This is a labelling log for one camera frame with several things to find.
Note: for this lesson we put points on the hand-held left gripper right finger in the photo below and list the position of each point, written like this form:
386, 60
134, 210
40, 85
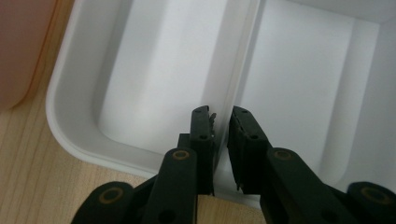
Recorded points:
249, 155

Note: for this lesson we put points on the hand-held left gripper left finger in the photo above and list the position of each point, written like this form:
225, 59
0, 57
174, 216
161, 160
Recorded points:
202, 149

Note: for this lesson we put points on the white divided tray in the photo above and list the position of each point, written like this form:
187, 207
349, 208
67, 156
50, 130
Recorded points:
155, 77

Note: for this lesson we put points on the pink storage box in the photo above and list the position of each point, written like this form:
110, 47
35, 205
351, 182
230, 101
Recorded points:
18, 46

